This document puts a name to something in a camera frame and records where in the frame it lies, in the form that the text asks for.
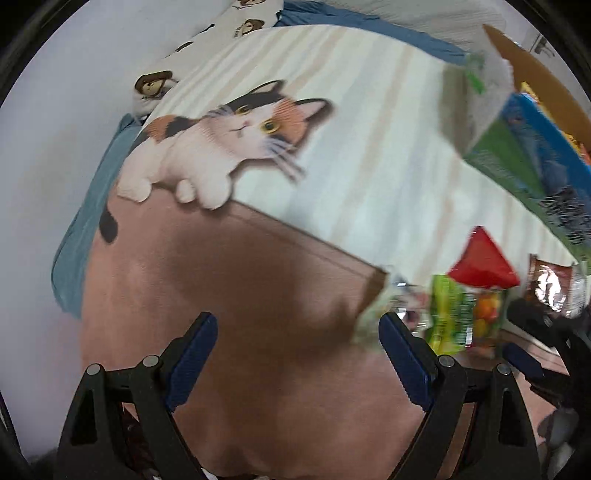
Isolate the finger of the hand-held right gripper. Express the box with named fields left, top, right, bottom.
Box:
left=506, top=298, right=591, bottom=352
left=502, top=344, right=578, bottom=403

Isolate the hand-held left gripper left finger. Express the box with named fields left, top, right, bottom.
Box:
left=55, top=311, right=219, bottom=480

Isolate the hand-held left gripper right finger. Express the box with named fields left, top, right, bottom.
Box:
left=378, top=311, right=541, bottom=480

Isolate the brown snack packet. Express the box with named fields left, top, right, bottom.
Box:
left=526, top=254, right=589, bottom=319

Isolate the green candy bag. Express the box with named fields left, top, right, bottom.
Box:
left=425, top=274, right=509, bottom=358

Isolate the printed cardboard box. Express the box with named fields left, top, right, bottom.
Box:
left=455, top=23, right=591, bottom=264

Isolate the red triangular snack packet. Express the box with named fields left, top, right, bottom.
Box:
left=447, top=226, right=522, bottom=289

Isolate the small white snack packet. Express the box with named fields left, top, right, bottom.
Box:
left=365, top=265, right=430, bottom=333

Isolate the light blue bed sheet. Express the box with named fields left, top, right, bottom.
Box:
left=51, top=113, right=144, bottom=319

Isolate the cat print blanket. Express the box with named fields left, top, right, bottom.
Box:
left=78, top=23, right=578, bottom=480

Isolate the grey pillow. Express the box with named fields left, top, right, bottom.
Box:
left=365, top=0, right=513, bottom=51

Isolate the bear print long pillow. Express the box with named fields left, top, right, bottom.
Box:
left=131, top=0, right=284, bottom=116

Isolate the dark blue bed sheet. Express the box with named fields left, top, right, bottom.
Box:
left=277, top=0, right=467, bottom=65

